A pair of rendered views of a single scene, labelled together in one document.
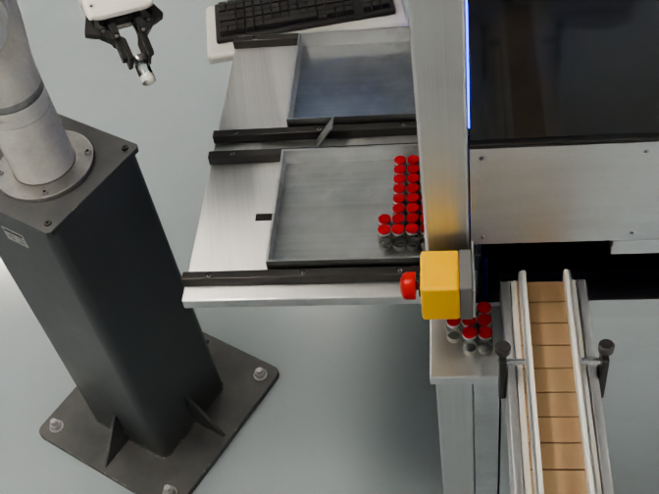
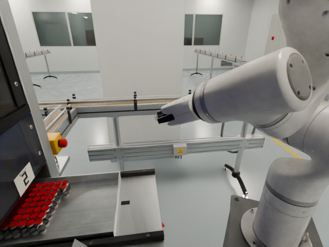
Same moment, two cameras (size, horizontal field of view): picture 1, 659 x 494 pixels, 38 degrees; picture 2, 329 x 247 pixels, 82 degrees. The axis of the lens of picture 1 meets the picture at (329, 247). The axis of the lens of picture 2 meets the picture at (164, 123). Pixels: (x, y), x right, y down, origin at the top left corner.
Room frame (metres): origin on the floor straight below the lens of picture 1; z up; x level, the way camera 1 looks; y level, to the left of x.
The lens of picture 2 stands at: (1.65, 0.06, 1.41)
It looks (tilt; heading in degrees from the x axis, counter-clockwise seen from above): 25 degrees down; 160
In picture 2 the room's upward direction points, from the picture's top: straight up
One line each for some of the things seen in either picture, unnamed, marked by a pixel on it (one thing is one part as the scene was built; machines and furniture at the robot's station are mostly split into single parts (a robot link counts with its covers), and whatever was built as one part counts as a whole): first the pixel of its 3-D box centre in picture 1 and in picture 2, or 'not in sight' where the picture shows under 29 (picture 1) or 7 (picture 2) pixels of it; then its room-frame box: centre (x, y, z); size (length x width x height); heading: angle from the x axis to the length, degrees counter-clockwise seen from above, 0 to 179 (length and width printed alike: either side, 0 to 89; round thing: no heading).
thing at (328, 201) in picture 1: (375, 206); (65, 205); (1.10, -0.09, 0.90); 0.34 x 0.26 x 0.04; 78
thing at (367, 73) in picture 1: (381, 75); not in sight; (1.44, -0.16, 0.90); 0.34 x 0.26 x 0.04; 78
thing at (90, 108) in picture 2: not in sight; (164, 102); (0.27, 0.56, 0.92); 1.90 x 0.16 x 0.16; 78
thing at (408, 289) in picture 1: (413, 285); (61, 143); (0.84, -0.11, 0.99); 0.04 x 0.04 x 0.04; 78
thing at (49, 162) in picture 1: (28, 130); (281, 213); (1.40, 0.50, 0.95); 0.19 x 0.19 x 0.18
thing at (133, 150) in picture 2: not in sight; (180, 146); (0.30, 0.71, 0.49); 1.60 x 0.08 x 0.12; 78
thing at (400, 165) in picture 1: (399, 202); (51, 205); (1.10, -0.13, 0.90); 0.18 x 0.02 x 0.05; 168
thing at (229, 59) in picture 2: not in sight; (213, 54); (-3.49, 3.45, 0.92); 3.60 x 0.15 x 0.16; 168
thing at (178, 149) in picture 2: not in sight; (179, 149); (0.36, 0.67, 0.50); 0.12 x 0.05 x 0.09; 78
